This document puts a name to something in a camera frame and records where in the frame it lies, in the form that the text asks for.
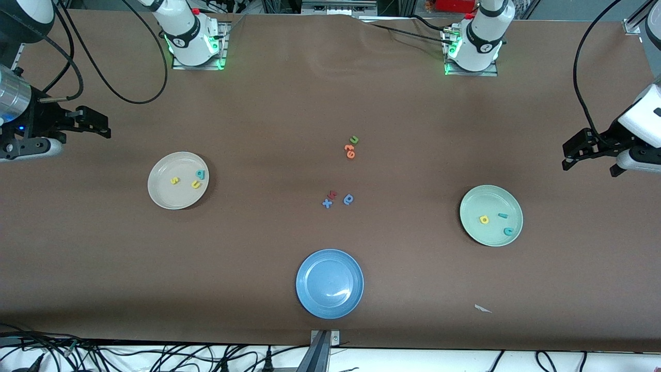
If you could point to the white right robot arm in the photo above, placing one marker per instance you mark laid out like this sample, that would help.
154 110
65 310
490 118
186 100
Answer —
186 31

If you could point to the white paper scrap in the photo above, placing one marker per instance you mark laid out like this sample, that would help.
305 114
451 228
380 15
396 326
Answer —
483 309

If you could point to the red box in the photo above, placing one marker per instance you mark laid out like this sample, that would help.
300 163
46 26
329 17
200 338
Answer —
454 5

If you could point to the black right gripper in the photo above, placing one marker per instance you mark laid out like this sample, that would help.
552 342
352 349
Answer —
42 118

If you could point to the blue plate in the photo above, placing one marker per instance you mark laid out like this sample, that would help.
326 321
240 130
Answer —
329 283

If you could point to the beige plate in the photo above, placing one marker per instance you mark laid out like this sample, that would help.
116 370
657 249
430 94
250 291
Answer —
165 196

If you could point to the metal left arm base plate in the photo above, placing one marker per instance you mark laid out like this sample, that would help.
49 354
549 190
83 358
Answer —
493 72

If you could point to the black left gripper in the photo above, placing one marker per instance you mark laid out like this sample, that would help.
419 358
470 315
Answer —
611 134

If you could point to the pale green plate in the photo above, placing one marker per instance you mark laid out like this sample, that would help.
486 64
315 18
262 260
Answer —
480 201

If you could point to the brown paper table cover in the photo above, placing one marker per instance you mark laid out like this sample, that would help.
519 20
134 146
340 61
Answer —
103 258

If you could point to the black power plug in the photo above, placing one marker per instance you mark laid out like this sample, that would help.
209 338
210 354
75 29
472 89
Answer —
268 357

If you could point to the metal table clamp bracket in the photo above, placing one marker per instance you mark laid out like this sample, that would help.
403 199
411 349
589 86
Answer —
323 351

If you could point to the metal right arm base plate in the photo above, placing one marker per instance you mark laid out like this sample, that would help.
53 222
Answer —
178 64

